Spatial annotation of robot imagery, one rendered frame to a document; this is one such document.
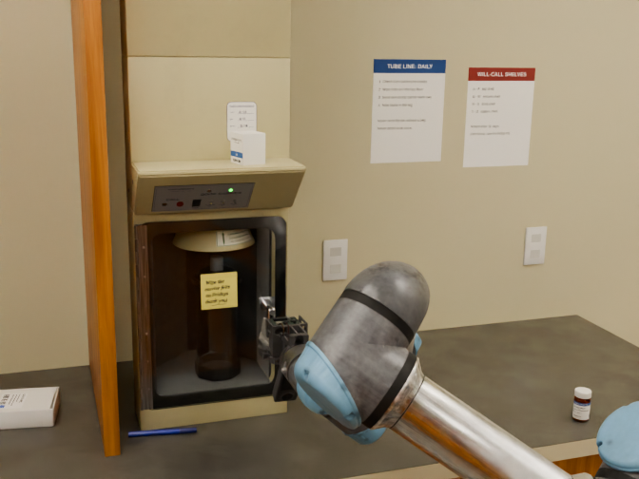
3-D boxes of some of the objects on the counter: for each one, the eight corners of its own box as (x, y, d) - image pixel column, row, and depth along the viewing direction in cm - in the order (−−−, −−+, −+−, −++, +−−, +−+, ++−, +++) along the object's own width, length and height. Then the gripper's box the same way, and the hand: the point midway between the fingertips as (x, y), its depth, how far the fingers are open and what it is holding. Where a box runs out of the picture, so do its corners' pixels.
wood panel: (89, 364, 208) (57, -256, 175) (101, 363, 209) (71, -254, 176) (105, 457, 163) (66, -355, 130) (120, 454, 164) (86, -352, 130)
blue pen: (128, 435, 172) (128, 431, 172) (196, 431, 175) (196, 426, 174) (128, 437, 171) (127, 432, 171) (197, 432, 174) (196, 428, 173)
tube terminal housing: (126, 384, 197) (113, 52, 178) (260, 370, 207) (260, 54, 188) (140, 431, 174) (125, 56, 155) (287, 411, 184) (291, 58, 166)
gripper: (325, 334, 154) (292, 298, 173) (273, 338, 151) (245, 302, 170) (324, 376, 156) (292, 337, 175) (273, 382, 153) (245, 342, 172)
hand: (271, 335), depth 172 cm, fingers closed, pressing on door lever
